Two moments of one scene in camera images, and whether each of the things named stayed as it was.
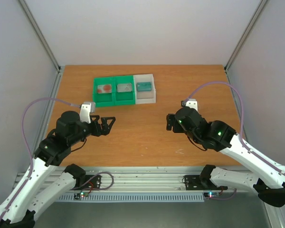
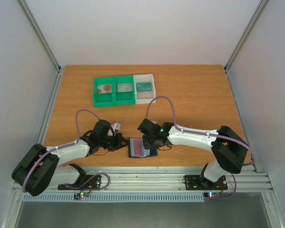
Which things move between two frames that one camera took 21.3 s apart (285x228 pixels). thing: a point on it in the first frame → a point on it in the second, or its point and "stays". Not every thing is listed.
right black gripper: x=172 y=123 → x=147 y=141
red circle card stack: x=104 y=89 stays
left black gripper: x=106 y=129 → x=118 y=145
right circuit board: x=211 y=194 stays
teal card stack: x=144 y=86 stays
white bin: x=144 y=89 stays
